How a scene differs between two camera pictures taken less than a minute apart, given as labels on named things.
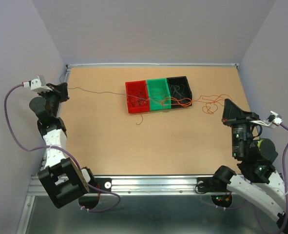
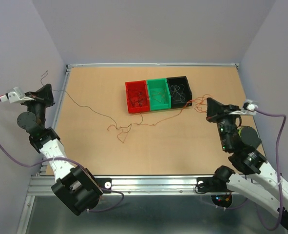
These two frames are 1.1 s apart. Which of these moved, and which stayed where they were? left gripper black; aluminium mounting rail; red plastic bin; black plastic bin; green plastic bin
Moved: left gripper black
Stayed: green plastic bin; black plastic bin; aluminium mounting rail; red plastic bin
